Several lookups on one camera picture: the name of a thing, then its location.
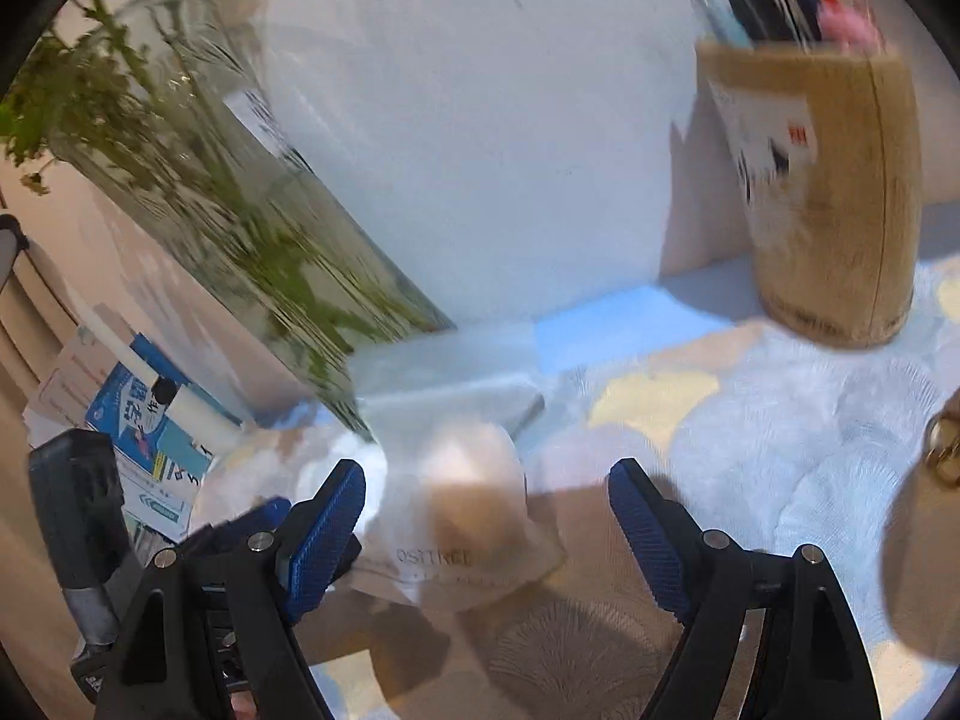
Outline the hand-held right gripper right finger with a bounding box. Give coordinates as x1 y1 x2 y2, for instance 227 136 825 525
607 457 882 720

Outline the glass vase with flowers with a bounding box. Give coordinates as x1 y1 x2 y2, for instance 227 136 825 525
0 0 443 436

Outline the clear plastic bag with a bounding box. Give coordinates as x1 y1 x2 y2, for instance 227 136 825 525
349 321 547 458

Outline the fan pattern tablecloth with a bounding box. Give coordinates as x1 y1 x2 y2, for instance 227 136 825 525
300 255 960 720

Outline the tall glass vase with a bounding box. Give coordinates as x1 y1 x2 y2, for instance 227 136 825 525
41 0 458 436

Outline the blue cartoon cover book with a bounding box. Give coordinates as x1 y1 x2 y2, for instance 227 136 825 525
84 334 248 545

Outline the wooden pen holder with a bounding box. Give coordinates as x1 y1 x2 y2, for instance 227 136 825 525
694 41 923 350

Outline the white book red print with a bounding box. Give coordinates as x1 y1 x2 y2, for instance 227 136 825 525
22 330 113 451

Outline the pink fluffy pen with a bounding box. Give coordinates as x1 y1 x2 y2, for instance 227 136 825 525
814 0 886 53

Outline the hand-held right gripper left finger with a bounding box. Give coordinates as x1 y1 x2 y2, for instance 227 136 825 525
94 457 368 720

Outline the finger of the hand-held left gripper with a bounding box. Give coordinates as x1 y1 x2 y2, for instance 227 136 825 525
184 496 293 552

